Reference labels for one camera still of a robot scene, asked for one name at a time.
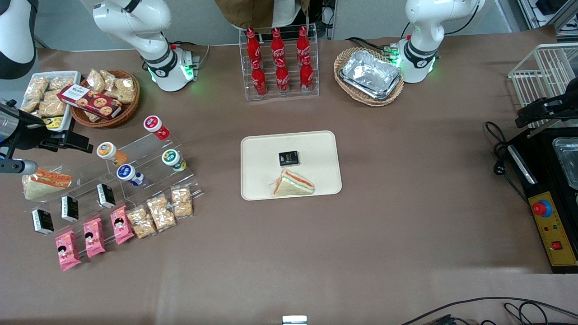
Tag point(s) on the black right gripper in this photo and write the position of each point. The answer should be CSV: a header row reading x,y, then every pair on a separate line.
x,y
30,132

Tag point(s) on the green gum bottle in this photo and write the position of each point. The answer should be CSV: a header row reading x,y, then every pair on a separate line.
x,y
173,160

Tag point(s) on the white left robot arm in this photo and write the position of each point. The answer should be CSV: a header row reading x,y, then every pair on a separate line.
x,y
426,27

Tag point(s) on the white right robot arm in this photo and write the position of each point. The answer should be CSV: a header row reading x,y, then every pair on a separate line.
x,y
135,22

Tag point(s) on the orange gum bottle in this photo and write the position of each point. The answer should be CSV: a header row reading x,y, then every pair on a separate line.
x,y
110,153

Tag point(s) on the blue gum bottle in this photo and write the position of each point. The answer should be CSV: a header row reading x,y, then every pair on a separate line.
x,y
129,174

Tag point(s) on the red gum bottle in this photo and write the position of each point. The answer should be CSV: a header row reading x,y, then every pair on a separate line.
x,y
156,127

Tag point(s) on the cream plastic tray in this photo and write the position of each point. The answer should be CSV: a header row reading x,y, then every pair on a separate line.
x,y
316,153

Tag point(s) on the metal tray in machine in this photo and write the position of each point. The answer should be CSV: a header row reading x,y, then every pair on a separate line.
x,y
568,160

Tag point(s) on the small yellow pack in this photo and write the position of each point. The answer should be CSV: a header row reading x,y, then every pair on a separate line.
x,y
55,123

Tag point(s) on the clear bag of brown snacks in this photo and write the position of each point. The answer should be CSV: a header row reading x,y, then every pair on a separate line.
x,y
61,83
30,106
37,88
91,116
182,201
124,89
161,212
108,77
141,222
53,106
95,80

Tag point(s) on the clear acrylic step stand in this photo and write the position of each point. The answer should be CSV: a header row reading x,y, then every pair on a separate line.
x,y
86,183
156,155

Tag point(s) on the wrapped triangle sandwich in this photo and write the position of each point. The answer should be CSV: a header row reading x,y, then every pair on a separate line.
x,y
45,183
292,185

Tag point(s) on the red cookie box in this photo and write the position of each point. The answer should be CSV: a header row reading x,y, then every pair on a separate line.
x,y
90,101

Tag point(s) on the small black box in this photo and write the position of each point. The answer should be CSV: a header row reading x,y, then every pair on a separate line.
x,y
106,195
70,208
43,221
289,158

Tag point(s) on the white rectangular plastic bin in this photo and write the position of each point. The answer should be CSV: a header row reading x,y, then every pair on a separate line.
x,y
67,74

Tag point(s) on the dark brown wicker basket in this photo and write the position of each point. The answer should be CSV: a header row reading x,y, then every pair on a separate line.
x,y
128,110

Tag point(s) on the pink snack pack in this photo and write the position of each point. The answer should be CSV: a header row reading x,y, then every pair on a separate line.
x,y
67,251
122,225
94,238

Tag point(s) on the red cola bottle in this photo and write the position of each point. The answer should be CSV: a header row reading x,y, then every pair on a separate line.
x,y
259,81
306,77
282,80
277,45
303,44
253,47

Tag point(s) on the clear acrylic bottle rack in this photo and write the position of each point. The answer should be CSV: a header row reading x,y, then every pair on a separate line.
x,y
289,95

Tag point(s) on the person in brown clothing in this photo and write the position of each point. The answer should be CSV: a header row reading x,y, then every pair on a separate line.
x,y
253,11

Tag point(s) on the black chair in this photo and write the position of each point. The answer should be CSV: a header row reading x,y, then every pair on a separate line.
x,y
316,16

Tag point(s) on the light wicker basket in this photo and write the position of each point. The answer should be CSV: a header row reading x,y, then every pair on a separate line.
x,y
345,88

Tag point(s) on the small white device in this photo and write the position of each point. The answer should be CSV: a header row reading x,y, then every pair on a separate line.
x,y
294,320

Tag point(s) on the stack of foil trays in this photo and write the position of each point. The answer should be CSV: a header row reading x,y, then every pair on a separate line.
x,y
370,74

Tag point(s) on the black sealing machine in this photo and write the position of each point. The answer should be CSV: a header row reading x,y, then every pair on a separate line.
x,y
542,180

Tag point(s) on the red emergency stop button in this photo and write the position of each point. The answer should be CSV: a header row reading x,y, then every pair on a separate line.
x,y
541,208

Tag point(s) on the yellow control panel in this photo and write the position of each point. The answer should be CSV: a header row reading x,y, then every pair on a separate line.
x,y
557,234

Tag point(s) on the metal shelf frame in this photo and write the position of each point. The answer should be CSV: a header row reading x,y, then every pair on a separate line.
x,y
548,11

